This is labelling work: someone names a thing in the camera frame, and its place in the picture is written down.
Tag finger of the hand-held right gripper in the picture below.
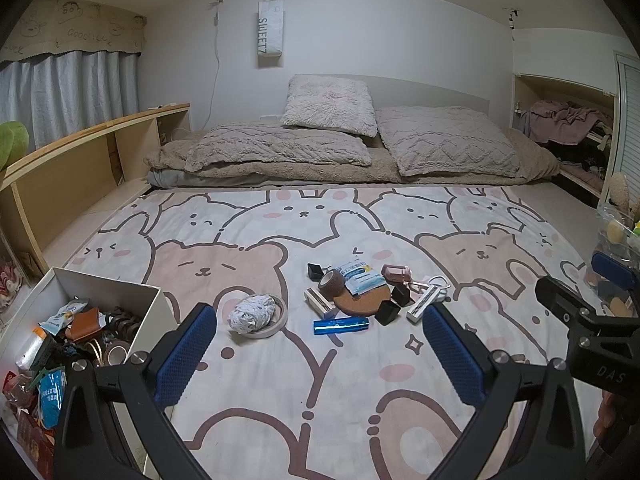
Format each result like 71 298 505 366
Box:
535 276 608 333
590 252 640 291

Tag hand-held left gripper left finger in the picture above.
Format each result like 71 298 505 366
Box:
54 303 221 480

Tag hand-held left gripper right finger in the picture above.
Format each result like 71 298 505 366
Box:
422 303 587 480

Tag white yarn ball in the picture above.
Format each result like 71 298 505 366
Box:
229 295 282 335

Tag clear packing tape roll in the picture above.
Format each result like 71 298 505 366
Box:
218 292 288 341

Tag pink scissors with cap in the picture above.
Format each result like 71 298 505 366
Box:
381 264 441 295

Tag white cardboard box container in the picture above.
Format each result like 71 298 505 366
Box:
0 266 176 480

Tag person's right hand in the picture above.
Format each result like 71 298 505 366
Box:
592 389 626 443

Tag clear plastic bag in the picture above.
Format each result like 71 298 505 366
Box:
595 202 640 261

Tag white ribbed rectangular box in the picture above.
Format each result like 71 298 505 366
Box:
406 287 448 323
305 288 335 319

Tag brown leather pouch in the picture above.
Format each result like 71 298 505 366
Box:
67 309 104 344

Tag round cork coaster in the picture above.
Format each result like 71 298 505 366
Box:
330 282 390 317

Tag dark clothes pile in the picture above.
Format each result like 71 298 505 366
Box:
559 135 613 182

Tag printed bear blanket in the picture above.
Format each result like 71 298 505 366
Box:
62 185 616 480

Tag blue metallic tube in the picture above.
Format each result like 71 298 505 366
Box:
313 316 370 333

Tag light blue snack packet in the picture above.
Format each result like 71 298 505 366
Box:
40 305 91 335

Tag blue foil packet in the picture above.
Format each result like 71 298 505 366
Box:
332 256 378 296

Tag teal printed packet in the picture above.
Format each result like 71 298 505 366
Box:
37 367 68 429

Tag brown woven tape roll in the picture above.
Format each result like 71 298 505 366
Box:
318 270 346 297

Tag white louvered door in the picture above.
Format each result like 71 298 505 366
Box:
605 50 640 221

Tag pink clothes pile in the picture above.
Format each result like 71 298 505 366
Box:
520 100 613 143

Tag red printed box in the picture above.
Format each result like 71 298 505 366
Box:
15 410 55 471

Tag grey bed sheet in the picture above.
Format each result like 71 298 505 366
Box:
146 167 251 188

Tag square quilted grey pillow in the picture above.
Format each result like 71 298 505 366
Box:
376 106 522 177

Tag wooden bedside shelf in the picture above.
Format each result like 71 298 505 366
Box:
0 103 192 281

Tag beige fleece blanket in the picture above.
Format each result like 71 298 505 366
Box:
145 127 561 186

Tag long quilted grey pillow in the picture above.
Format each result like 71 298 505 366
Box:
185 125 373 173

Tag pale bed headboard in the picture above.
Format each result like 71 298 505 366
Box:
287 75 511 128

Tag green plush toy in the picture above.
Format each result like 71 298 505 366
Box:
0 121 30 171

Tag fluffy grey pillow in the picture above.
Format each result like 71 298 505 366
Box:
280 74 377 137

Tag grey window curtain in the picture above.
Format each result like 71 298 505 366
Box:
0 51 140 153

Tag white hanging paper bag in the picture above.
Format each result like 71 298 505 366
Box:
257 0 283 68

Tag beige printed curtain valance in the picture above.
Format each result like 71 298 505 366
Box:
0 0 148 63

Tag white hanging cable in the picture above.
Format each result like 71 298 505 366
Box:
202 5 222 133

